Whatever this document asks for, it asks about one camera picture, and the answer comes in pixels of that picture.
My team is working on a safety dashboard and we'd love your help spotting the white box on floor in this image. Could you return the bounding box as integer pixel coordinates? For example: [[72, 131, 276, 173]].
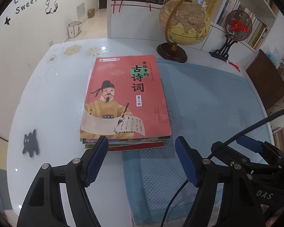
[[68, 21, 82, 38]]

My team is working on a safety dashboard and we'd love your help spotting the brown cardboard box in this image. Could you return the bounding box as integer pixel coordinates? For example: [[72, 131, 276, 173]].
[[88, 8, 95, 19]]

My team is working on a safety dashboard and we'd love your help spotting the dark wooden cabinet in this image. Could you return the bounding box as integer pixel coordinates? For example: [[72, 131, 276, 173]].
[[246, 50, 284, 114]]

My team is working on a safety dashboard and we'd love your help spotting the light blue table mat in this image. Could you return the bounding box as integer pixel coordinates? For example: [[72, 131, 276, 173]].
[[122, 59, 265, 226]]

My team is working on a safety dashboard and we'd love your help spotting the yellow antique globe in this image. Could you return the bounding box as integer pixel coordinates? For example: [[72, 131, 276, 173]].
[[157, 0, 210, 63]]

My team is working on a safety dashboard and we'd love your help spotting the round red flower fan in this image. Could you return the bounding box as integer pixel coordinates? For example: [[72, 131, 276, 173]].
[[224, 10, 252, 41]]

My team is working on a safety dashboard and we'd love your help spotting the black fan stand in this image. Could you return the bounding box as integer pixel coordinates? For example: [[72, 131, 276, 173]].
[[209, 34, 238, 61]]

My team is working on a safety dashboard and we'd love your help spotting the red tassel ornament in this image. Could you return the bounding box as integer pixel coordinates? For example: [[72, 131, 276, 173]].
[[226, 60, 241, 72]]

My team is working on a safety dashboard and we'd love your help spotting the black cat sticker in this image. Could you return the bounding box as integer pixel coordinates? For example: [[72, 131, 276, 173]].
[[22, 129, 40, 158]]

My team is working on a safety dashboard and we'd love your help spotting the red poetry book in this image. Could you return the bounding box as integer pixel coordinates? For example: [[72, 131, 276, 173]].
[[80, 55, 172, 141]]

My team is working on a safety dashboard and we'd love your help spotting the black cable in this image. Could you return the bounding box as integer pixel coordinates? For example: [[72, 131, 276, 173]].
[[159, 107, 284, 227]]

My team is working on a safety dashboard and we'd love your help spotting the white bookshelf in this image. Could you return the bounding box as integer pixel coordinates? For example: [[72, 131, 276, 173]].
[[106, 0, 281, 55]]

